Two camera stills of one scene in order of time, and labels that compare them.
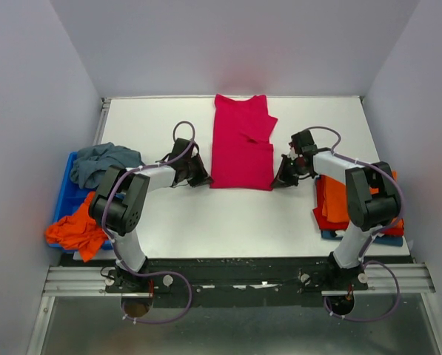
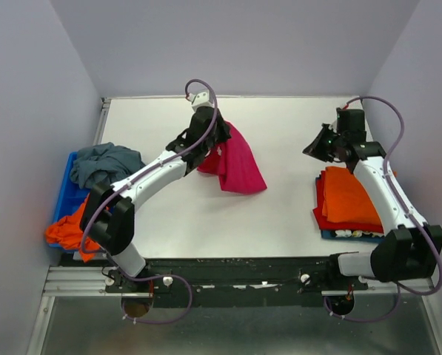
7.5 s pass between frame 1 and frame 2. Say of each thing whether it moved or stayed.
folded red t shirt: stayed
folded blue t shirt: stayed
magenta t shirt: moved
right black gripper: moved
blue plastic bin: stayed
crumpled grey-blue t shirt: stayed
